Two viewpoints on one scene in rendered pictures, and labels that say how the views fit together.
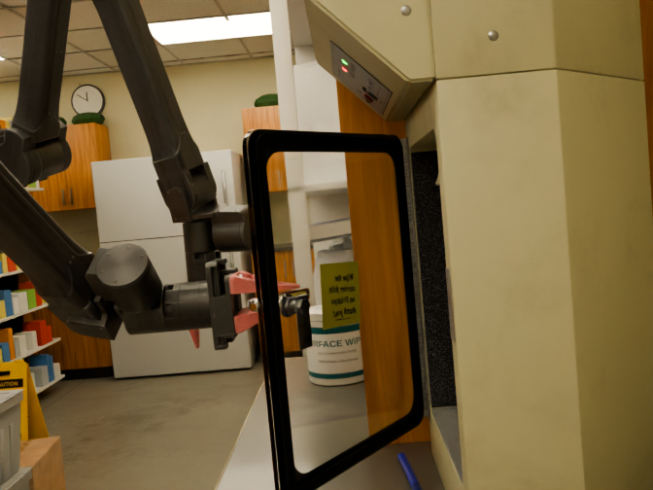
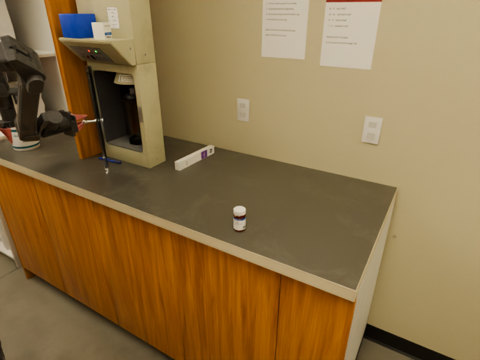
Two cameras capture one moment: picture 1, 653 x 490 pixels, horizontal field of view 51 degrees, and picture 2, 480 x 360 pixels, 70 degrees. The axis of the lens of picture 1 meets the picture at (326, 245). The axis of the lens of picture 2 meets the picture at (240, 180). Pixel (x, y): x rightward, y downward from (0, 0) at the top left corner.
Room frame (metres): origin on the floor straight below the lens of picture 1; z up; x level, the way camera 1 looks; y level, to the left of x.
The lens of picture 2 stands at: (-0.46, 0.97, 1.61)
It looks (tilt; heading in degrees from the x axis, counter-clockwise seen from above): 26 degrees down; 299
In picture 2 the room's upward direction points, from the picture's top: straight up
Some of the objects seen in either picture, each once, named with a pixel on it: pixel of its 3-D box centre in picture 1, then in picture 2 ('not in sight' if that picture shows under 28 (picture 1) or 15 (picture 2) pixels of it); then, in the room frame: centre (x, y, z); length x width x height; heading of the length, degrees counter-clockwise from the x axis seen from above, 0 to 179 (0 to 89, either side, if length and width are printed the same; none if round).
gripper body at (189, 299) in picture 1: (200, 304); (61, 125); (0.82, 0.16, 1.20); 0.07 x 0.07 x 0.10; 87
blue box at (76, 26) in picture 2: not in sight; (78, 26); (0.88, -0.06, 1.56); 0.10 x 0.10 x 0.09; 88
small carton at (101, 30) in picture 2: not in sight; (101, 30); (0.75, -0.06, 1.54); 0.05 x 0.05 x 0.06; 16
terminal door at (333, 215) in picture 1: (347, 297); (96, 116); (0.83, -0.02, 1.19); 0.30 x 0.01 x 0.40; 142
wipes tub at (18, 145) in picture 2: not in sight; (23, 133); (1.42, 0.00, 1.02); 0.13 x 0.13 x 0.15
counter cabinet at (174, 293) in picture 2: not in sight; (170, 246); (0.62, -0.18, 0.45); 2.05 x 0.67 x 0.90; 178
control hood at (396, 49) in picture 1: (363, 65); (97, 51); (0.80, -0.06, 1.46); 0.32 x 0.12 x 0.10; 178
